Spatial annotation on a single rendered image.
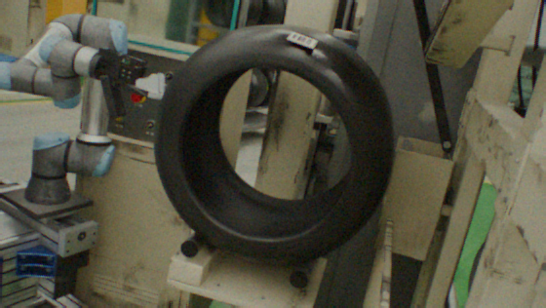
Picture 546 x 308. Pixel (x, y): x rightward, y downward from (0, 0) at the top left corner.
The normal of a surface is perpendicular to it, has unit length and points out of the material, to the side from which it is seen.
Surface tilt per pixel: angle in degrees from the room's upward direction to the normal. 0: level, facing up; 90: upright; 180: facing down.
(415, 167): 90
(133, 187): 90
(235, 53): 80
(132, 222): 90
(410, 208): 90
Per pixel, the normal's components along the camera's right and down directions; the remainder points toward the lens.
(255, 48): -0.22, 0.05
